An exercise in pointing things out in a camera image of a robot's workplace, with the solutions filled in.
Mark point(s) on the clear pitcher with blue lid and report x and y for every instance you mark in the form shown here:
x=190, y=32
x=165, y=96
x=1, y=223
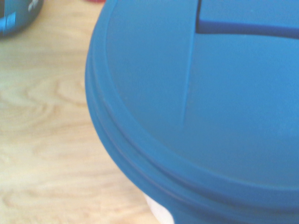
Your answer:
x=210, y=105

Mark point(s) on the red water bottle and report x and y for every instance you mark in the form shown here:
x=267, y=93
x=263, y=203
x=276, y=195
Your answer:
x=95, y=1

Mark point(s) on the black Vega protein tub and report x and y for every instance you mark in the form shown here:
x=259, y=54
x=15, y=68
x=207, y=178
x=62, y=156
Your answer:
x=14, y=18

